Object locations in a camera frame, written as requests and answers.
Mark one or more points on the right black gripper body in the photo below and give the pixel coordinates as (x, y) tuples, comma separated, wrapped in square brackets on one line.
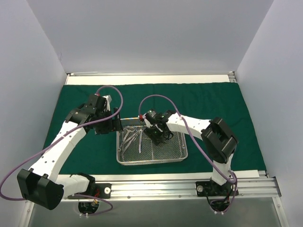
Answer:
[(155, 132)]

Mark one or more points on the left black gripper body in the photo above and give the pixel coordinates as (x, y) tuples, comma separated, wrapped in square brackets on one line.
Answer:
[(113, 121)]

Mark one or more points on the steel forceps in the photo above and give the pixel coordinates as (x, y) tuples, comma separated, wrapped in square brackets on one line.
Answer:
[(140, 140)]

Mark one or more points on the wire mesh instrument tray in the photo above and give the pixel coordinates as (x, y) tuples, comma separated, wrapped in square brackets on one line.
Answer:
[(173, 150)]

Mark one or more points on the green surgical drape cloth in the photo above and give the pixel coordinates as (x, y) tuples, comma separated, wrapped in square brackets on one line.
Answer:
[(96, 154)]

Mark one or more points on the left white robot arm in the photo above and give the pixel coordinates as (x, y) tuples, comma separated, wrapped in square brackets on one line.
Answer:
[(41, 184)]

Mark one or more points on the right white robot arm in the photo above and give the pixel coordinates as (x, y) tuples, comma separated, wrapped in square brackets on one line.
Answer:
[(214, 139)]

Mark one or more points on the steel surgical scissors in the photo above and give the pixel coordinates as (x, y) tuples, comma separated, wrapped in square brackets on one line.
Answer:
[(129, 134)]

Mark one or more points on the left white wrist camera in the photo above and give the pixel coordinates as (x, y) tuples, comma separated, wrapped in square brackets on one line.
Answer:
[(108, 101)]

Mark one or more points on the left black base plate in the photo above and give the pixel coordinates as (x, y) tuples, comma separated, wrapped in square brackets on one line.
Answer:
[(103, 190)]

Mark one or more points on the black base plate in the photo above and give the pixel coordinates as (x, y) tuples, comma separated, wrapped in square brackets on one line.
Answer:
[(212, 189), (103, 190)]

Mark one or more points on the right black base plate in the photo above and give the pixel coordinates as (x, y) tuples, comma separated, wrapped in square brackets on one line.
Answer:
[(212, 189)]

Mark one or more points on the aluminium front rail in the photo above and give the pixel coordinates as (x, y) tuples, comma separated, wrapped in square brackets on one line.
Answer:
[(147, 187)]

